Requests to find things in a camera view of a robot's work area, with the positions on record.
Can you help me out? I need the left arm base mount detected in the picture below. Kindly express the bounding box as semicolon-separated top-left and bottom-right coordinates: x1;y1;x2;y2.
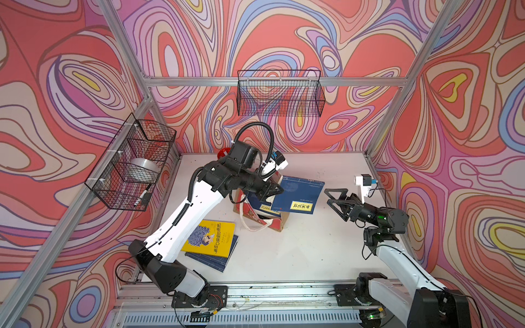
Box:
172;284;228;311

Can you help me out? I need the yellow cover book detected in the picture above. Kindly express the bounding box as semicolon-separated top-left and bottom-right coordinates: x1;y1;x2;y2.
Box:
182;220;235;258

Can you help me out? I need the red pen holder cup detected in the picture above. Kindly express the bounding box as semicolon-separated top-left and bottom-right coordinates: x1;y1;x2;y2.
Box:
217;148;231;159

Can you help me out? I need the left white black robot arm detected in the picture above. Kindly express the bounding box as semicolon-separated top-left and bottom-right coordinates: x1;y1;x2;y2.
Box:
129;122;287;306

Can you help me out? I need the silver tape roll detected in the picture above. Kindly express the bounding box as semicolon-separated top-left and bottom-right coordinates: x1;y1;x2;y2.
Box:
124;158;161;184

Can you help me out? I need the purple book yellow label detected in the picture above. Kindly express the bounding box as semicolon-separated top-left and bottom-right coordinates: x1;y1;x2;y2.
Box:
247;192;280;217

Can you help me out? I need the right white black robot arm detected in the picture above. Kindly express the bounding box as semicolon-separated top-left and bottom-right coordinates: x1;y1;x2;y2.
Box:
324;189;472;327

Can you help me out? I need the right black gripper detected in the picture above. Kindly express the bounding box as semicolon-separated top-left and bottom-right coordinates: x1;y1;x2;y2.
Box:
325;188;381;228

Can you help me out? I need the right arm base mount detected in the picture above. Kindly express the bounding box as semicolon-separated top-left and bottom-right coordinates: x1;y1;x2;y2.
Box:
328;272;388;307

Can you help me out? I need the blue book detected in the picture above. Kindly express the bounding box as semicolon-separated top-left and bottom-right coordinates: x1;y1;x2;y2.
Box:
185;235;239;273
271;176;325;215

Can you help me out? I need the black wire basket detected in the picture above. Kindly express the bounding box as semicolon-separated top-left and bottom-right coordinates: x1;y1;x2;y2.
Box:
85;114;176;212
237;68;325;118

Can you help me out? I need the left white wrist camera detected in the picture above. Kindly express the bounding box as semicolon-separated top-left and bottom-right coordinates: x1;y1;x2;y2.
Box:
261;150;288;176

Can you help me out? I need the white marker in basket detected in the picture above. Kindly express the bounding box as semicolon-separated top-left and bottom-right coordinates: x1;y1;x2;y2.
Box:
133;185;151;207

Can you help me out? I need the left black wire basket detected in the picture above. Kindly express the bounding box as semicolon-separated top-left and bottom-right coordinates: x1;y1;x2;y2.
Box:
85;114;176;212

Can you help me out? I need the back black wire basket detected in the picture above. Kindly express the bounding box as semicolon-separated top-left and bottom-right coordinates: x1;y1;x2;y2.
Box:
237;68;325;118

